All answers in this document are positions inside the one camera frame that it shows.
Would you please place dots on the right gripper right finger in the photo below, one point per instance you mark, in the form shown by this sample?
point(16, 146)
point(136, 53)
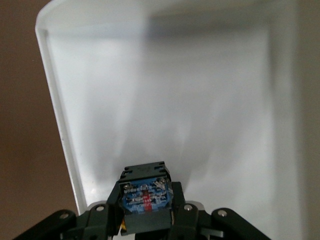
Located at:
point(187, 222)

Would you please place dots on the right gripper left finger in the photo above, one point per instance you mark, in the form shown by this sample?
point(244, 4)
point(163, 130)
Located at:
point(100, 222)

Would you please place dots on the yellow mushroom push button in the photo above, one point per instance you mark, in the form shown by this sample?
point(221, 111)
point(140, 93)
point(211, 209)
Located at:
point(146, 195)

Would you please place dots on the white cabinet drawer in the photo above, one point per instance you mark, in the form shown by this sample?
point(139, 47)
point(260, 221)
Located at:
point(162, 87)

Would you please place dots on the brown table cover sheet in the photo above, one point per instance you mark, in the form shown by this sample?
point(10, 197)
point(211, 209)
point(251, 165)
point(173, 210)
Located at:
point(20, 100)

